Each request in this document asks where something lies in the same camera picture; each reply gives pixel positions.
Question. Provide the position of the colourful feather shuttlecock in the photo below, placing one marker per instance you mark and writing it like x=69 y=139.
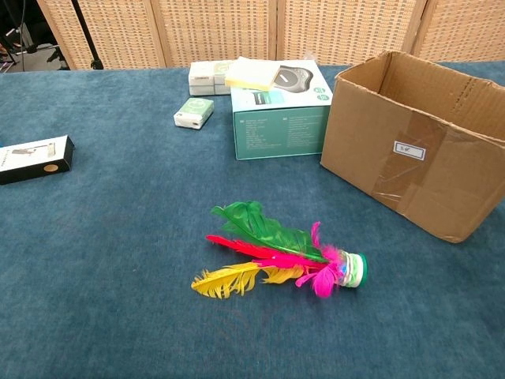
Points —
x=276 y=237

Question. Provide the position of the small white card package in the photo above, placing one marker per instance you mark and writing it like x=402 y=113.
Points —
x=35 y=158

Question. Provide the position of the teal speakerphone product box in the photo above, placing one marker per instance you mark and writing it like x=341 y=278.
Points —
x=276 y=130

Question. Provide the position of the brown cardboard box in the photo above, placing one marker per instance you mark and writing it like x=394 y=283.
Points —
x=414 y=177

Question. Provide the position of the black tripod stand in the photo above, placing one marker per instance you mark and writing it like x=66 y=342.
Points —
x=84 y=35

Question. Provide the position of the pale yellow sticky note pad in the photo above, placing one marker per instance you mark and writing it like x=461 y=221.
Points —
x=248 y=75

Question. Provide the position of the clear plastic bag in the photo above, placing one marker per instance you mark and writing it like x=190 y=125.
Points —
x=309 y=56

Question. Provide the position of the blue carpet table cover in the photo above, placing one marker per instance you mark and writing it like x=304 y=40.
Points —
x=118 y=276

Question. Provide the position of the woven wooden folding screen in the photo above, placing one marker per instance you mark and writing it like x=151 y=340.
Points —
x=221 y=31

